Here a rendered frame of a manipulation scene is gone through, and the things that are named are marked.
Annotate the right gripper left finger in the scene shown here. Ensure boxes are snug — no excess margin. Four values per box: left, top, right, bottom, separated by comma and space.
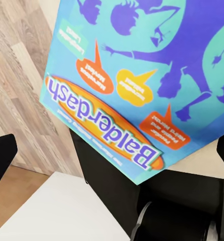
0, 134, 18, 180

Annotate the board game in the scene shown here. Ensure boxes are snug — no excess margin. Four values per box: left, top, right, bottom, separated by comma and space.
39, 0, 224, 185

